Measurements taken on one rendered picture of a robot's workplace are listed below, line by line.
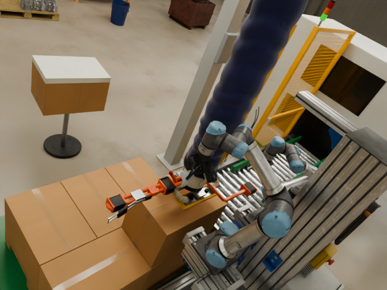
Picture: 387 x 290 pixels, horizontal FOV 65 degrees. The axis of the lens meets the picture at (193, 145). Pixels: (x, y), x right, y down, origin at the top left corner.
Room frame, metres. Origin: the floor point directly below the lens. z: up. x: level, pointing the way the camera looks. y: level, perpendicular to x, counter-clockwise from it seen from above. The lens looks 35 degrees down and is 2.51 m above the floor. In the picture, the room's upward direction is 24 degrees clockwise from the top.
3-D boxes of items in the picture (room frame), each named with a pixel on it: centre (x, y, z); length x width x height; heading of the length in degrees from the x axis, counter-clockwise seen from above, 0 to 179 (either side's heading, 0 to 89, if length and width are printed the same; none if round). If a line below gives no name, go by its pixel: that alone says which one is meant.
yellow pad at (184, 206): (1.54, -0.17, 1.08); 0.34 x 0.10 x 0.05; 145
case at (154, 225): (1.59, -0.09, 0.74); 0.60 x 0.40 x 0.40; 146
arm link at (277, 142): (1.67, -0.47, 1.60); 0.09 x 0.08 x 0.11; 107
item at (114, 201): (1.10, 0.25, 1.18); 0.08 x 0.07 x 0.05; 145
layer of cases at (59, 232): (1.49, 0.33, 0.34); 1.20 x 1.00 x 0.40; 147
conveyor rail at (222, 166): (3.06, -0.64, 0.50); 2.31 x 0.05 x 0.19; 147
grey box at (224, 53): (3.01, 0.09, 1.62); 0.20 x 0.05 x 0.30; 147
